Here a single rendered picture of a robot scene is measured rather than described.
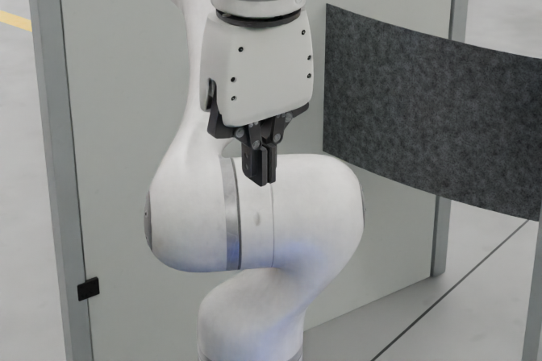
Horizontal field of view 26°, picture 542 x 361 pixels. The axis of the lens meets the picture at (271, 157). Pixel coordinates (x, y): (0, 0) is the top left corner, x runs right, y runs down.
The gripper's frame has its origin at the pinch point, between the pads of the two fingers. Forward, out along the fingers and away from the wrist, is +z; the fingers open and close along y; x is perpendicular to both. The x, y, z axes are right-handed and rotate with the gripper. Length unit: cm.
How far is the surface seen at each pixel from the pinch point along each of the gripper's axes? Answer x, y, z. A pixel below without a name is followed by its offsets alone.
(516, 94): -80, -124, 58
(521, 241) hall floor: -127, -186, 143
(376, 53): -113, -111, 56
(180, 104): -129, -67, 63
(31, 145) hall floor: -274, -89, 143
